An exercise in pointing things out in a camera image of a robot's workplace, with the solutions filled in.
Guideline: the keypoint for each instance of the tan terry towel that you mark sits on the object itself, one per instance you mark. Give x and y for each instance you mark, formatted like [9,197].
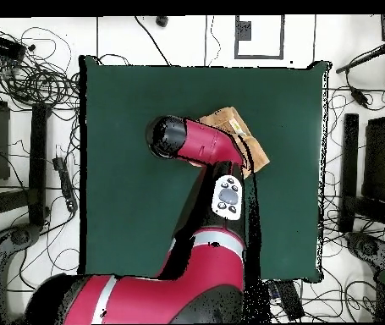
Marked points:
[256,152]

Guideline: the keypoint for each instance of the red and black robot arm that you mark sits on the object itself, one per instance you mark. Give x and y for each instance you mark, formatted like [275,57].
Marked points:
[199,257]

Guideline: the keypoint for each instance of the dark green tablecloth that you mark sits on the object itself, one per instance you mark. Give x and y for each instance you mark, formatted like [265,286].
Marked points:
[127,186]

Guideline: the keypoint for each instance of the black power strip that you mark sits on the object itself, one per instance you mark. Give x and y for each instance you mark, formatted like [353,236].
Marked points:
[290,301]
[65,182]

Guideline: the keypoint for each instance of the black power adapter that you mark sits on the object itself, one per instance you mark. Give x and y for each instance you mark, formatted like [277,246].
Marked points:
[359,97]

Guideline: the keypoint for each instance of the black tripod rod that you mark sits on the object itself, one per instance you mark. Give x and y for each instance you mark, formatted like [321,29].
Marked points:
[364,58]

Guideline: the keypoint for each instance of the black metal stand frame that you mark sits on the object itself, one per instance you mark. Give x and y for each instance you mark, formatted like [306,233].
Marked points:
[38,152]
[349,152]

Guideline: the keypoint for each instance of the black switch box with ports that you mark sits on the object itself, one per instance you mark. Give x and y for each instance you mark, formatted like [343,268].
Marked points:
[2,45]

